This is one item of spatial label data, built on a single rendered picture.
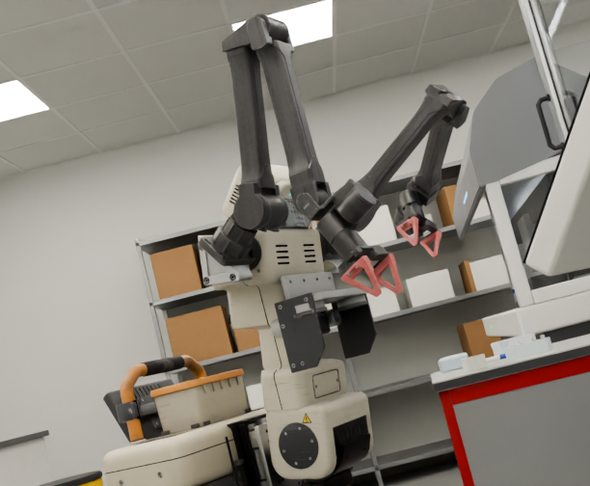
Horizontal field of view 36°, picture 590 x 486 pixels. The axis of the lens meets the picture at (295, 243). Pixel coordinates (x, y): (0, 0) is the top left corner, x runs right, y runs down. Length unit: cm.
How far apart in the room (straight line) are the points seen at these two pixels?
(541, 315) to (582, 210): 200
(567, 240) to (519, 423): 135
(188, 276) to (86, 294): 94
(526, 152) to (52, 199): 437
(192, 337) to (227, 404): 389
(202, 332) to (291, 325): 419
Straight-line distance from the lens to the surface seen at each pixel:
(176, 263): 624
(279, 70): 191
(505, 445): 264
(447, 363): 301
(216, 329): 617
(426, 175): 263
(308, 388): 206
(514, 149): 338
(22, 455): 567
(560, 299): 334
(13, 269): 700
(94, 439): 681
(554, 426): 265
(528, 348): 275
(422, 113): 234
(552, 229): 134
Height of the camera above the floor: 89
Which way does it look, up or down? 8 degrees up
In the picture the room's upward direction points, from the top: 14 degrees counter-clockwise
